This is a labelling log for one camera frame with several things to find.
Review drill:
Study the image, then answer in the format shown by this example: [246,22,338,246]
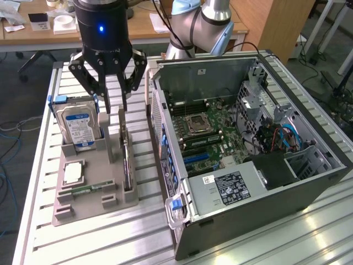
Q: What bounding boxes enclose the black air duct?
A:
[242,151,301,192]

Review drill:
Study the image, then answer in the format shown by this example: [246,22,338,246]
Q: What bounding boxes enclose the black chair base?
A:
[16,49,83,82]

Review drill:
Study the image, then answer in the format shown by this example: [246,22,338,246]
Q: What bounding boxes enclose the open dark PC case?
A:
[145,49,348,262]

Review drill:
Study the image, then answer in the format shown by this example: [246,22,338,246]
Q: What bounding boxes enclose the grey parts rack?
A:
[51,112,140,227]

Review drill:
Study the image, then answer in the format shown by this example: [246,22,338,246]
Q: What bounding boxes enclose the installed RAM stick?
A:
[183,134,223,149]

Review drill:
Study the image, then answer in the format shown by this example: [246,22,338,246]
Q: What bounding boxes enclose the CPU socket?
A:
[186,113,212,136]

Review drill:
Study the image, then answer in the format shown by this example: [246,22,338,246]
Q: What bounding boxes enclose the pale plastic case handle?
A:
[164,193,191,230]

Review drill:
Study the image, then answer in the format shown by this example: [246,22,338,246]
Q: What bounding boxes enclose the graphics card with metal bracket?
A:
[117,106,133,192]

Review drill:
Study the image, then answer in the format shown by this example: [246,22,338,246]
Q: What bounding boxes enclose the white paper stack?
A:
[149,12,172,34]

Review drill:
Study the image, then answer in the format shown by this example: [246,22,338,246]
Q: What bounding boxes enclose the clear bag dark contents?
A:
[59,1,75,14]

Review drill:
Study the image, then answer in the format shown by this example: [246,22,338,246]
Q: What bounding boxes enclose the green motherboard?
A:
[162,91,249,177]

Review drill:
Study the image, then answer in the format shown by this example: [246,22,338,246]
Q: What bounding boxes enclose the wooden desk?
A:
[0,0,250,60]

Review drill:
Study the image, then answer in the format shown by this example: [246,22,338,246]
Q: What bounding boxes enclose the black topped white box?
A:
[28,13,51,31]

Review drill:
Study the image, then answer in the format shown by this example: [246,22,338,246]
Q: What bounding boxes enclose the silver chipset heat sink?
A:
[220,156,238,167]

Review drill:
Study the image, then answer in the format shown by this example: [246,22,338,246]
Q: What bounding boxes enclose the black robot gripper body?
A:
[73,0,134,76]

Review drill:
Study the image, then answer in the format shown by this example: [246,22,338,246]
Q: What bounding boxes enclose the blue expansion slot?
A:
[183,152,211,164]

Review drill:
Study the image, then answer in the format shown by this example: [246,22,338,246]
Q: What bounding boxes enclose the white tape roll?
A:
[54,15,74,29]

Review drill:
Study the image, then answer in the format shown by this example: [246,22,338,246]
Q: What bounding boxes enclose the green RAM stick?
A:
[71,183,105,194]

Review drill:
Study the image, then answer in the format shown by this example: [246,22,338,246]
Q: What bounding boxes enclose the silver CPU chip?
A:
[62,162,85,186]

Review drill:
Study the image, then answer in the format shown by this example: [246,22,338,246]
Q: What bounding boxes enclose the silver perforated drive cage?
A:
[236,62,300,139]

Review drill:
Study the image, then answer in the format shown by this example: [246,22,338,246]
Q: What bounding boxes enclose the crumpled plastic bag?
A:
[0,1,27,26]

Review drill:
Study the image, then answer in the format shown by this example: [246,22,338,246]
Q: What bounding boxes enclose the silver disk bay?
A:
[284,143,333,180]

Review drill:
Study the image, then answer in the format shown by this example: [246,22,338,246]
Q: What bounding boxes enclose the blue disk wire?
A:
[277,123,303,152]

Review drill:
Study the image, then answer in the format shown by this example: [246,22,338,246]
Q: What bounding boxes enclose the black cable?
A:
[228,40,279,60]

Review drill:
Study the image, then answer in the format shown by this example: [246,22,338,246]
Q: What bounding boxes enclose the white table frame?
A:
[302,0,353,75]

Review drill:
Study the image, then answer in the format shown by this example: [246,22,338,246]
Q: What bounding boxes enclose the hard disk with blue rails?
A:
[48,93,100,152]

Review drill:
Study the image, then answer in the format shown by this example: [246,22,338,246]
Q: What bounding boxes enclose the flat white box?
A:
[52,23,78,35]

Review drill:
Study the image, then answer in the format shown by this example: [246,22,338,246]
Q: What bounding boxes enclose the grey power supply unit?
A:
[187,161,269,216]

